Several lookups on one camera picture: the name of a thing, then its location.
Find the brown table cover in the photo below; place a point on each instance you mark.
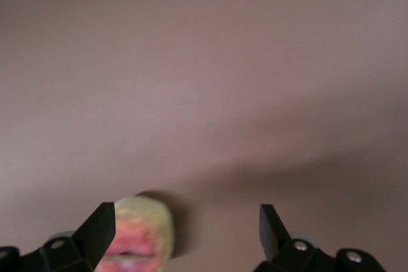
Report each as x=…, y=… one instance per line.
x=191, y=61

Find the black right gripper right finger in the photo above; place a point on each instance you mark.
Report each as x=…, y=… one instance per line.
x=296, y=259

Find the yellow pink peach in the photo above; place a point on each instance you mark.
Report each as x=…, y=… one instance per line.
x=143, y=230

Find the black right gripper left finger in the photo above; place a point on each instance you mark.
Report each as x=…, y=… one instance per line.
x=70, y=253

